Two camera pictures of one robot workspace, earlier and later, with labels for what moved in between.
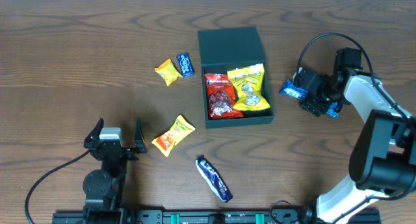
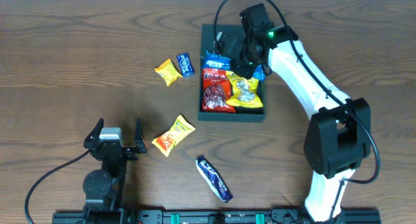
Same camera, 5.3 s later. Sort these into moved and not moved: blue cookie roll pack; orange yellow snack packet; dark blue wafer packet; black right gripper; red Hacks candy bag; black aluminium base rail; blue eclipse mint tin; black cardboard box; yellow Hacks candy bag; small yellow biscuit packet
Moved: blue cookie roll pack; yellow Hacks candy bag; black cardboard box; red Hacks candy bag; black right gripper
Not moved: blue eclipse mint tin; black aluminium base rail; small yellow biscuit packet; dark blue wafer packet; orange yellow snack packet
